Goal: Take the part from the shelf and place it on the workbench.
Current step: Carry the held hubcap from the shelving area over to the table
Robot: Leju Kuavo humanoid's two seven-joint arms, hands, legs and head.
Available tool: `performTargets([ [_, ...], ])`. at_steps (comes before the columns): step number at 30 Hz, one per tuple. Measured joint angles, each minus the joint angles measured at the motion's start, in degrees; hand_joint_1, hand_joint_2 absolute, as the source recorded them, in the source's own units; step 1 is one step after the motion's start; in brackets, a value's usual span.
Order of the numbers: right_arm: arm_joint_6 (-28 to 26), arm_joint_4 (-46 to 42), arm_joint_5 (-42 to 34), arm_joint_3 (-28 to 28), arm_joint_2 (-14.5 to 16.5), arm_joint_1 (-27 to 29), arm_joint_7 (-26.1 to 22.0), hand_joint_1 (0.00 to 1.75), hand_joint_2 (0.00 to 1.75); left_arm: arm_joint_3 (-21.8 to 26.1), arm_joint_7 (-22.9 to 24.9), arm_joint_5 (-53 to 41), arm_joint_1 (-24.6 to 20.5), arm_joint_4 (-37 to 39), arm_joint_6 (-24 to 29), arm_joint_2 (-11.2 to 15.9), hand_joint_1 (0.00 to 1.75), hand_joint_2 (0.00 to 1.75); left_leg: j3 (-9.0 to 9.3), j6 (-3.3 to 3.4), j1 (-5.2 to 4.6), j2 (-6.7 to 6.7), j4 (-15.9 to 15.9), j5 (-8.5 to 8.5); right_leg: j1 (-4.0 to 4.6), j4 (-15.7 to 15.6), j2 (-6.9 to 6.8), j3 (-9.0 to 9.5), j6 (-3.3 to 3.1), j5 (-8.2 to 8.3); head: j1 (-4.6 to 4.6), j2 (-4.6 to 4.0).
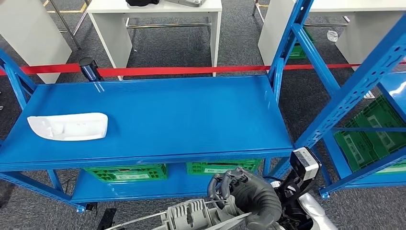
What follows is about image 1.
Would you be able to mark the chrome steel frame legs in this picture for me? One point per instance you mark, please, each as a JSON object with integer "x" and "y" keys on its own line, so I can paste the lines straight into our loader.
{"x": 64, "y": 23}

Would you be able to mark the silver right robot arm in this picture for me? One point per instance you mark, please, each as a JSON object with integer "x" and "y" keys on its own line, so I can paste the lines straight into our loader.
{"x": 260, "y": 203}

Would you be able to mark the green plastic crate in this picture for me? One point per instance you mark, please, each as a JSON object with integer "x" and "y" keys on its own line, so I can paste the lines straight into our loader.
{"x": 127, "y": 176}
{"x": 364, "y": 143}
{"x": 222, "y": 166}
{"x": 298, "y": 52}

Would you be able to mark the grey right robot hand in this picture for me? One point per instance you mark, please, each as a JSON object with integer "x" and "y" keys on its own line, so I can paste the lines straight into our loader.
{"x": 226, "y": 184}

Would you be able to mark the grey plastic wheel cover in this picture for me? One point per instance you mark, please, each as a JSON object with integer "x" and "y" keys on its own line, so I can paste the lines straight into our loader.
{"x": 190, "y": 219}

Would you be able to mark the white desk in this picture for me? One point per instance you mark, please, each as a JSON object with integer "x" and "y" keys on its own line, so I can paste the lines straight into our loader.
{"x": 364, "y": 35}
{"x": 111, "y": 38}
{"x": 28, "y": 41}

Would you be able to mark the black bag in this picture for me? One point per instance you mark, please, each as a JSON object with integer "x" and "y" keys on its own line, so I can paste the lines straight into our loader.
{"x": 142, "y": 2}

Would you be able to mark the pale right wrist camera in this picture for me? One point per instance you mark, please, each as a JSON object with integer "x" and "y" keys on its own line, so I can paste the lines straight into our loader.
{"x": 304, "y": 162}

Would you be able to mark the red barrier belt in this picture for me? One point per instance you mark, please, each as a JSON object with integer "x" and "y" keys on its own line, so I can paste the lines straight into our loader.
{"x": 174, "y": 70}

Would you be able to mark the grey moulded tray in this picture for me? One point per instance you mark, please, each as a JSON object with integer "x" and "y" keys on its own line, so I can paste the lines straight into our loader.
{"x": 187, "y": 2}

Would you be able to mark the black barrier post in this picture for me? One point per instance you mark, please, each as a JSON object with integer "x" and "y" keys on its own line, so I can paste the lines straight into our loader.
{"x": 88, "y": 71}

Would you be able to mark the white plastic car part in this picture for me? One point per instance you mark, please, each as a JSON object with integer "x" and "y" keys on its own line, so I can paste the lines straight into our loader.
{"x": 69, "y": 127}

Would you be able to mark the blue metal shelf rack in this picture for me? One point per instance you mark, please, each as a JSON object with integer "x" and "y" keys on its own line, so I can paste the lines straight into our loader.
{"x": 395, "y": 95}
{"x": 158, "y": 120}

